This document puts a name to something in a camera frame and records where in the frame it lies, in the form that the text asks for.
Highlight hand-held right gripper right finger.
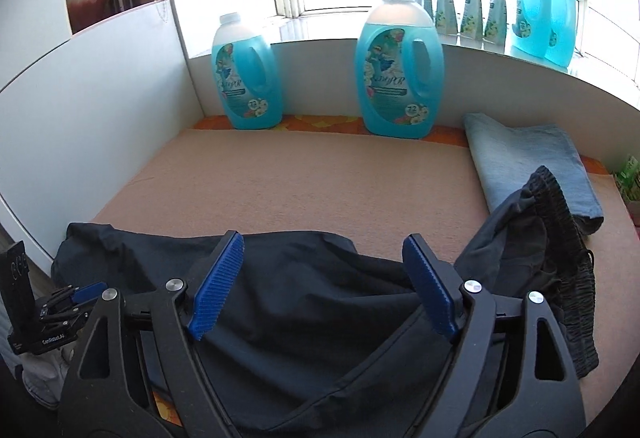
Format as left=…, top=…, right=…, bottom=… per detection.
left=402, top=233, right=587, bottom=438

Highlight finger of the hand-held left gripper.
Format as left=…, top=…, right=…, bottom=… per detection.
left=37, top=283, right=104, bottom=319

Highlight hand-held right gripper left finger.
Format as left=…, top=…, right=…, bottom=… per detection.
left=57, top=230, right=246, bottom=438

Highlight black pants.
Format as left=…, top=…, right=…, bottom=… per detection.
left=50, top=165, right=601, bottom=438

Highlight person's left hand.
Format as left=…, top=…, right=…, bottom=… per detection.
left=20, top=350, right=71, bottom=411

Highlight folded blue jeans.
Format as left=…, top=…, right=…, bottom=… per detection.
left=462, top=112, right=606, bottom=235

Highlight blue detergent bottle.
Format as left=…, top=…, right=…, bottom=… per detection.
left=545, top=0, right=578, bottom=68
left=510, top=0, right=553, bottom=58
left=211, top=12, right=287, bottom=131
left=354, top=0, right=445, bottom=137

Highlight green packet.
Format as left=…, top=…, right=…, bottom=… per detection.
left=612, top=155, right=640, bottom=219

